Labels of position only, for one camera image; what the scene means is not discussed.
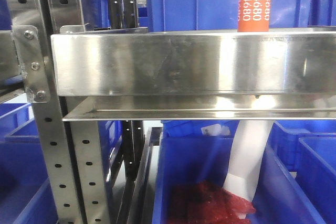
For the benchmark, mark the orange cylindrical capacitor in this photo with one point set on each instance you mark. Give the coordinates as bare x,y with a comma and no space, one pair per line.
253,15

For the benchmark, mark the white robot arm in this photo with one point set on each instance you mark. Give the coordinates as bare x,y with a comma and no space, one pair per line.
245,158

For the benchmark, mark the stainless steel shelf tray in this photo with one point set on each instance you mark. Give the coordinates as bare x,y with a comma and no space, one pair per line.
284,73

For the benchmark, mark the perforated steel shelf upright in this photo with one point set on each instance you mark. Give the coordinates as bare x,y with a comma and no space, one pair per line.
68,148

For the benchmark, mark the blue bin with red items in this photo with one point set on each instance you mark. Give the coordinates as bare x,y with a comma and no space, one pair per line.
190,160

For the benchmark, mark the red mesh bags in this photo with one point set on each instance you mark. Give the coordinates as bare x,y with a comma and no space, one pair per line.
206,202

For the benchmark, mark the blue bin lower right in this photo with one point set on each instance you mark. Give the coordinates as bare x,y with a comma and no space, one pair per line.
307,147

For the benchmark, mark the blue bin lower left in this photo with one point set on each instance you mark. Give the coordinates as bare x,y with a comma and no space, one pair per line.
26,195

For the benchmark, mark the steel corner bracket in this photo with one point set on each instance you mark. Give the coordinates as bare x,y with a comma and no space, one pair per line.
31,62

